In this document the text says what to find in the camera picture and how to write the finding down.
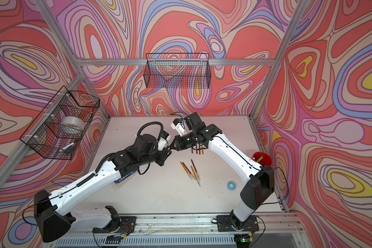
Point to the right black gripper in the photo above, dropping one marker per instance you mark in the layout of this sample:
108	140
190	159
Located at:
177	139

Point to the blue treehouse paperback book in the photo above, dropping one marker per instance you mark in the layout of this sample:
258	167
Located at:
121	180

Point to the small object in left basket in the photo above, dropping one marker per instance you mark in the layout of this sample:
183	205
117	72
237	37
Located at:
68	149

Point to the grey duct tape roll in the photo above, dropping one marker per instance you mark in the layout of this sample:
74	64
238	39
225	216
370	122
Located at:
72	125

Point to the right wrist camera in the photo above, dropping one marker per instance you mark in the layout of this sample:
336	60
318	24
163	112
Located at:
178	126

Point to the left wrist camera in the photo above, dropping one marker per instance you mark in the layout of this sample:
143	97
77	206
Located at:
155	141

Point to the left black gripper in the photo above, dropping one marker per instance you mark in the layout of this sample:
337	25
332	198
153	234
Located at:
164	157

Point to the black wire basket left wall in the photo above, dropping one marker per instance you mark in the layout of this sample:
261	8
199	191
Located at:
59	131

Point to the black wire basket back wall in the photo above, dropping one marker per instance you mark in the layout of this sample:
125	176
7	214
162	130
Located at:
177	70

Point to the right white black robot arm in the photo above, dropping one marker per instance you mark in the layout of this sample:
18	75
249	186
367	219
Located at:
258	179

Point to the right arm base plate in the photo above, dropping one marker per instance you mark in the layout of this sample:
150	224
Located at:
228	223

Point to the blue tape roll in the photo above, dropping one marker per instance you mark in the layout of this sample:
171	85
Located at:
231	186

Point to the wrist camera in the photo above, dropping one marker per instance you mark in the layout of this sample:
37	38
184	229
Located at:
155	141
178	126

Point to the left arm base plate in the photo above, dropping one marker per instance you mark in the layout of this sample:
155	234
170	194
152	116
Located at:
121	225

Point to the red plastic cup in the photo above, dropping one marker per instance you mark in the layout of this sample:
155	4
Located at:
262	158

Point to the black wire basket wall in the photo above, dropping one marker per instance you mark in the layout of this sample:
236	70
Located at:
177	70
59	131

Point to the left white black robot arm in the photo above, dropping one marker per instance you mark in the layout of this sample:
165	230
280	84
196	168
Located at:
55	212

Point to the yellow knife centre group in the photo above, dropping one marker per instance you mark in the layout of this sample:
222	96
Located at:
185	171

